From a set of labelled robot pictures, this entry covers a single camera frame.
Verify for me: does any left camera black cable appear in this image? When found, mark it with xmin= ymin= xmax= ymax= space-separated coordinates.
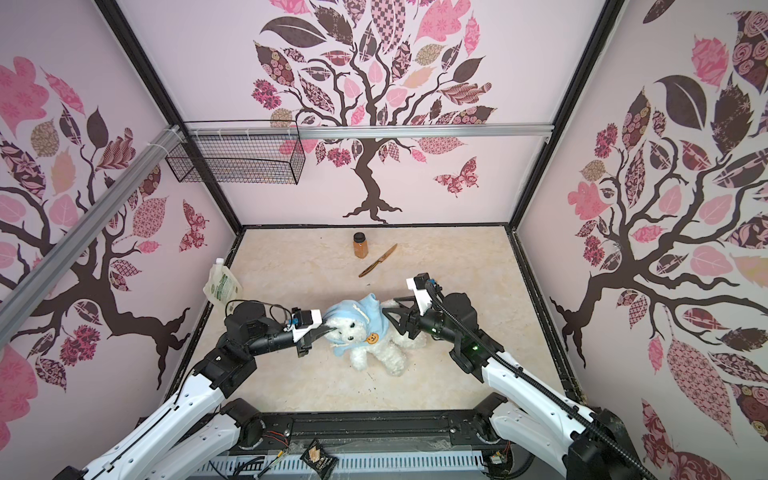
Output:
xmin=224 ymin=298 xmax=295 ymax=328

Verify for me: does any black wire basket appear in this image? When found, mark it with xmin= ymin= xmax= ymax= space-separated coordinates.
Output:
xmin=165 ymin=119 xmax=307 ymax=185

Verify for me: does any left aluminium rail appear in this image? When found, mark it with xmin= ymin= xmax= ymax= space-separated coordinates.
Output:
xmin=1 ymin=125 xmax=183 ymax=345

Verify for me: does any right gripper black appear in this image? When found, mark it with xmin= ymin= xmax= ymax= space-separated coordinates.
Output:
xmin=384 ymin=295 xmax=463 ymax=348

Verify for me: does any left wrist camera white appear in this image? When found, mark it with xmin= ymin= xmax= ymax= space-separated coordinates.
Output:
xmin=291 ymin=307 xmax=322 ymax=331

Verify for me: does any rear aluminium rail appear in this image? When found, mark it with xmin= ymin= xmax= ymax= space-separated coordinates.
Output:
xmin=187 ymin=123 xmax=554 ymax=140

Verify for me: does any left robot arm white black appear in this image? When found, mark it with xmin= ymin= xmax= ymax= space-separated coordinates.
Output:
xmin=56 ymin=300 xmax=332 ymax=479

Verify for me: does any white slotted cable duct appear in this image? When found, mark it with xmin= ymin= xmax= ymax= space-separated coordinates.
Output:
xmin=191 ymin=451 xmax=485 ymax=479

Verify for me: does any aluminium rail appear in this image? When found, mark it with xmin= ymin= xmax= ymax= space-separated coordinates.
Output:
xmin=187 ymin=123 xmax=554 ymax=140
xmin=1 ymin=125 xmax=183 ymax=345

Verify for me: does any amber spice jar black lid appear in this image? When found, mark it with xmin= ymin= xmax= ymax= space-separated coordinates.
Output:
xmin=353 ymin=232 xmax=369 ymax=259

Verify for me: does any white teddy bear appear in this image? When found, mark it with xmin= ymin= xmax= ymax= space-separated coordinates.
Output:
xmin=323 ymin=293 xmax=427 ymax=377

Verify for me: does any light blue bear hoodie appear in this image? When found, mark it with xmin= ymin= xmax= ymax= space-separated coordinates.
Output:
xmin=322 ymin=293 xmax=390 ymax=357

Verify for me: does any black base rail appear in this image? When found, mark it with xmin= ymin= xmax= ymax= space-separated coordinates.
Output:
xmin=229 ymin=407 xmax=507 ymax=455

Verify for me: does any small black brown packet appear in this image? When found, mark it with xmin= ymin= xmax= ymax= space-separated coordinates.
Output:
xmin=300 ymin=439 xmax=339 ymax=480

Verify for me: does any black corrugated cable hose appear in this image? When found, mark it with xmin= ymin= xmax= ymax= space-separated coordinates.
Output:
xmin=425 ymin=281 xmax=661 ymax=480

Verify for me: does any wooden knife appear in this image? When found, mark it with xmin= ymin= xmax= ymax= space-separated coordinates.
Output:
xmin=358 ymin=243 xmax=398 ymax=278

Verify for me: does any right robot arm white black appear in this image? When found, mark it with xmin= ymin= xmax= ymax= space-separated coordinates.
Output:
xmin=382 ymin=293 xmax=653 ymax=479

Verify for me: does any white green refill pouch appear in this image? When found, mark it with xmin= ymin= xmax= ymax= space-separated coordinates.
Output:
xmin=203 ymin=258 xmax=242 ymax=315

